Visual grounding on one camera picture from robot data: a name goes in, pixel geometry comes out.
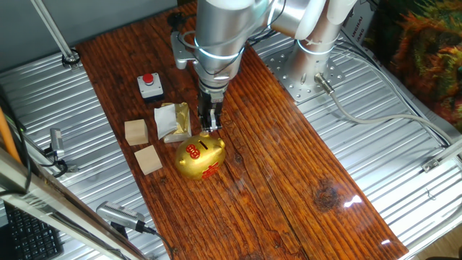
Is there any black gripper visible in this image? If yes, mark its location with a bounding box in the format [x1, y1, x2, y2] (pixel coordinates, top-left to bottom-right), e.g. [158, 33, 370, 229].
[197, 94, 224, 133]

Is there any aluminium frame beam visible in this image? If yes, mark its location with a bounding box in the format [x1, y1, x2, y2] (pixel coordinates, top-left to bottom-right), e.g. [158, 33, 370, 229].
[0, 146, 149, 260]

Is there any grey box red button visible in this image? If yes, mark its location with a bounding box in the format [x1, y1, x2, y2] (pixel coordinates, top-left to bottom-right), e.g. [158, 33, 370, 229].
[136, 73, 165, 104]

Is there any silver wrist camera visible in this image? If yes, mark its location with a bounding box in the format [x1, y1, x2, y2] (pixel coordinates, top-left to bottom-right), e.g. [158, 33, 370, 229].
[170, 30, 199, 70]

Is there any thick grey cable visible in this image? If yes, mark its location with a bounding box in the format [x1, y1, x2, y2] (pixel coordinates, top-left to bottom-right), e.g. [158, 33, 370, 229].
[313, 71, 456, 146]

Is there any small grey camera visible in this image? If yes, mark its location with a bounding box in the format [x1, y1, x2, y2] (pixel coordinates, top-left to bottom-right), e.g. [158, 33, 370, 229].
[49, 128, 66, 160]

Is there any light wooden block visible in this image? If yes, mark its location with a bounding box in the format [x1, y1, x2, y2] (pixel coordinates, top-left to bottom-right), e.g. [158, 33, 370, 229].
[124, 118, 149, 147]
[134, 144, 164, 176]

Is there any black camera cable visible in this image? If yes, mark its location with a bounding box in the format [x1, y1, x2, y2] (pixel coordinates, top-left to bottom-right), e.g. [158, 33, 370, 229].
[144, 225, 176, 260]

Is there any white tissue sheet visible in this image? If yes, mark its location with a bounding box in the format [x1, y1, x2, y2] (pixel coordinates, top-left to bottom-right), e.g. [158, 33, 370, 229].
[154, 103, 178, 141]

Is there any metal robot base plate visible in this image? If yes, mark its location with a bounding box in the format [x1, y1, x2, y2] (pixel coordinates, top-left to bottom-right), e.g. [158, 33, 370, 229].
[265, 46, 346, 104]

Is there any orange tube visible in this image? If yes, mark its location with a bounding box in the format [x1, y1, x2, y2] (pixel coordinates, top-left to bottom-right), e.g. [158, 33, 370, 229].
[0, 106, 21, 163]

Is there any silver ribbed camera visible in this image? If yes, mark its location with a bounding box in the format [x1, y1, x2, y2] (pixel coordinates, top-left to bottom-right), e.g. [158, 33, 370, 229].
[95, 201, 149, 234]

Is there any gold piggy bank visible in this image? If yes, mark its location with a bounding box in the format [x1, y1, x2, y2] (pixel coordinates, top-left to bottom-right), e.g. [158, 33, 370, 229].
[175, 130, 227, 181]

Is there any gold tissue pack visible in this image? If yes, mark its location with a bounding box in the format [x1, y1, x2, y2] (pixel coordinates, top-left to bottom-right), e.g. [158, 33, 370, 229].
[160, 101, 193, 144]

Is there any aluminium pole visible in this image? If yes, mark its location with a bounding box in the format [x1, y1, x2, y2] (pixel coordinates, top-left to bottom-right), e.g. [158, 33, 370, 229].
[30, 0, 81, 69]

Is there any colourful fuzzy fabric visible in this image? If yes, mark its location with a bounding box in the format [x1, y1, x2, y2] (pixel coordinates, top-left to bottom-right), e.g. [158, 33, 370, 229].
[364, 0, 462, 133]

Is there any white printed box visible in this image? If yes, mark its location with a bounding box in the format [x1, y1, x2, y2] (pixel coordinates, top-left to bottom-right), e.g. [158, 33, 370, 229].
[341, 10, 378, 50]

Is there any black keyboard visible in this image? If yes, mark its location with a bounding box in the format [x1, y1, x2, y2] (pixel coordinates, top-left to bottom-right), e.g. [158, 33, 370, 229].
[3, 201, 64, 260]

